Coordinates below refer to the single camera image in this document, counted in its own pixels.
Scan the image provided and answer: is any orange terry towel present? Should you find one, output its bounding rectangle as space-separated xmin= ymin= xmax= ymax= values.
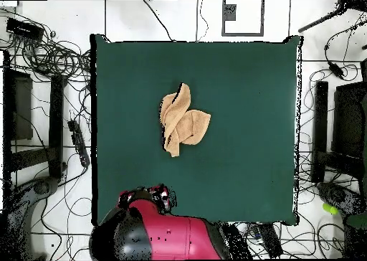
xmin=159 ymin=82 xmax=212 ymax=158

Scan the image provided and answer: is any black power strip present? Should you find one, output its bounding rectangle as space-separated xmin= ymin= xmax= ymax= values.
xmin=67 ymin=119 xmax=90 ymax=168

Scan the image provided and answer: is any black rectangular floor box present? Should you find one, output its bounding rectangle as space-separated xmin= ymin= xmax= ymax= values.
xmin=257 ymin=223 xmax=284 ymax=259

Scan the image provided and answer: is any grey black chair base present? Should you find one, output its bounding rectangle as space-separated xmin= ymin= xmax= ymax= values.
xmin=0 ymin=176 xmax=59 ymax=260
xmin=316 ymin=181 xmax=367 ymax=259

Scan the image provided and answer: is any dark green table cloth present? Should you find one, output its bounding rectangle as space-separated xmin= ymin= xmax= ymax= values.
xmin=90 ymin=34 xmax=304 ymax=227

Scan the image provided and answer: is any yellow-green ball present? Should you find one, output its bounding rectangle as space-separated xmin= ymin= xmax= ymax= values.
xmin=322 ymin=202 xmax=340 ymax=215

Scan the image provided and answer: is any dark green floor object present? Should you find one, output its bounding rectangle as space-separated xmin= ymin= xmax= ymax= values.
xmin=345 ymin=213 xmax=367 ymax=230

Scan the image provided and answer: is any black power adapter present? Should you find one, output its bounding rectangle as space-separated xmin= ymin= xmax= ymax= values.
xmin=328 ymin=61 xmax=345 ymax=80

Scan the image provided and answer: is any black tripod pole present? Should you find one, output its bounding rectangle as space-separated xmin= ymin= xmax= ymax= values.
xmin=297 ymin=0 xmax=367 ymax=34

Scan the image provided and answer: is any black metal frame stand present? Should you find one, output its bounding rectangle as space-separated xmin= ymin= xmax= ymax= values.
xmin=2 ymin=50 xmax=68 ymax=181
xmin=311 ymin=58 xmax=367 ymax=183

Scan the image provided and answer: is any black cable tangle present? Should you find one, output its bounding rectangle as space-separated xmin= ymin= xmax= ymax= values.
xmin=0 ymin=8 xmax=92 ymax=85

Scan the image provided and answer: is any grey square floor frame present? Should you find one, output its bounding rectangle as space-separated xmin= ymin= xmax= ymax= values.
xmin=221 ymin=0 xmax=265 ymax=37

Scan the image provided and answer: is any black network switch box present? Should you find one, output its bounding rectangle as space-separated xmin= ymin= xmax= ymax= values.
xmin=6 ymin=16 xmax=45 ymax=42

